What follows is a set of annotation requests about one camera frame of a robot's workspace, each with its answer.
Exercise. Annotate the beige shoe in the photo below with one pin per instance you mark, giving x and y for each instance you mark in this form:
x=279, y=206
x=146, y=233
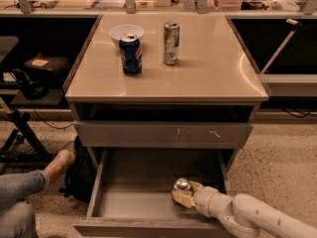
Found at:
x=63, y=160

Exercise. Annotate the blue Pepsi can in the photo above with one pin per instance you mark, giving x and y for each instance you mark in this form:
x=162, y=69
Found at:
x=131, y=54

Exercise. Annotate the orange soda can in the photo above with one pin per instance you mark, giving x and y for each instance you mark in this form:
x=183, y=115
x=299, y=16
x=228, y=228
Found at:
x=182, y=185

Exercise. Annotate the white bowl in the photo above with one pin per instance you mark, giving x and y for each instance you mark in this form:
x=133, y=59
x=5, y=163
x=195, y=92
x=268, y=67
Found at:
x=117, y=32

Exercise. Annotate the white stick with handle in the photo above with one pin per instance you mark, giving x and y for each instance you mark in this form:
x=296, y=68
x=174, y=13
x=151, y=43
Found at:
x=295, y=26

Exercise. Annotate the black folding stand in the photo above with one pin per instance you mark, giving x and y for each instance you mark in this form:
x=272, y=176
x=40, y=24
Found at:
x=22, y=146

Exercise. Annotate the dark box with label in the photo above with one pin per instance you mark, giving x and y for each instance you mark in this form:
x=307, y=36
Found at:
x=57, y=67

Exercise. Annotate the person's leg in jeans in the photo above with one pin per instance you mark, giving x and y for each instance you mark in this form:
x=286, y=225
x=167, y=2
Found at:
x=17, y=216

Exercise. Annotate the grey upper drawer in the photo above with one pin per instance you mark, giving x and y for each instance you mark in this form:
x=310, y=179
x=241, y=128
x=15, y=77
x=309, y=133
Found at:
x=182, y=135

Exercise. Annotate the open middle drawer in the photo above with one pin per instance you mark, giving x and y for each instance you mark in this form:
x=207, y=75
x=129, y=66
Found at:
x=131, y=196

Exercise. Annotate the grey cabinet with beige top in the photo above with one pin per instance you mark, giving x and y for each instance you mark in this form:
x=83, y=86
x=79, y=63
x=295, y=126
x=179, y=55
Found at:
x=197, y=89

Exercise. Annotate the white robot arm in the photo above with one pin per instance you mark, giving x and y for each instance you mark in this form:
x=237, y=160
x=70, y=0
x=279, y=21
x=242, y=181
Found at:
x=242, y=215

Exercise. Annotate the black backpack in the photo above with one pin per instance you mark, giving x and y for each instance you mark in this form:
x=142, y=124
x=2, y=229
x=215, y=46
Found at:
x=80, y=177

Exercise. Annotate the black headphones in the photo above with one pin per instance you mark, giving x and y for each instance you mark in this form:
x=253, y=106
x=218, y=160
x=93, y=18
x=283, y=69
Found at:
x=32, y=90

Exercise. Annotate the tall silver energy can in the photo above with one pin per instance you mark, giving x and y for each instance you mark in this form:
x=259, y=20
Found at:
x=171, y=42

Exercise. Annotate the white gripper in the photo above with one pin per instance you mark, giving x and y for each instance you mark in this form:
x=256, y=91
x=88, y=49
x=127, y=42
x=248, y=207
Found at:
x=202, y=198

